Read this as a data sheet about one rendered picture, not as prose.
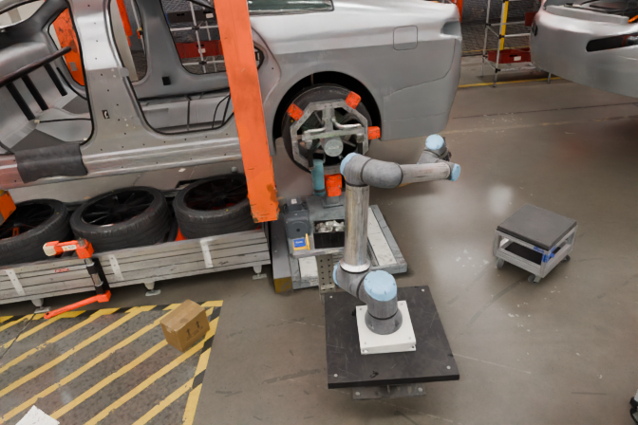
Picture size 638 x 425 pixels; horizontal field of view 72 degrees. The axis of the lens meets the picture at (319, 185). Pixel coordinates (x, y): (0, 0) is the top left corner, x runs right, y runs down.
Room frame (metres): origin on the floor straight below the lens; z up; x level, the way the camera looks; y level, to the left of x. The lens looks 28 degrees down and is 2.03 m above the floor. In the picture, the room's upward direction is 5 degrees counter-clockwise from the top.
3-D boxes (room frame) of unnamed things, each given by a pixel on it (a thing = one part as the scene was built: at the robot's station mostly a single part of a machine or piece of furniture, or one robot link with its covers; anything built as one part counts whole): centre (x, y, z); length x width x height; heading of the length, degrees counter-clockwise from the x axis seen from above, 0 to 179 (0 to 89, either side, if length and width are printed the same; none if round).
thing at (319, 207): (3.06, -0.09, 0.32); 0.40 x 0.30 x 0.28; 95
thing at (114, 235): (2.81, 1.48, 0.39); 0.66 x 0.66 x 0.24
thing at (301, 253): (2.20, -0.02, 0.44); 0.43 x 0.17 x 0.03; 95
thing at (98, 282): (2.33, 1.53, 0.30); 0.09 x 0.05 x 0.50; 95
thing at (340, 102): (2.89, -0.11, 0.85); 0.54 x 0.07 x 0.54; 95
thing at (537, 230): (2.35, -1.41, 0.17); 0.43 x 0.36 x 0.34; 128
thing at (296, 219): (2.77, 0.19, 0.26); 0.42 x 0.18 x 0.35; 5
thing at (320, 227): (2.21, -0.04, 0.51); 0.20 x 0.14 x 0.13; 87
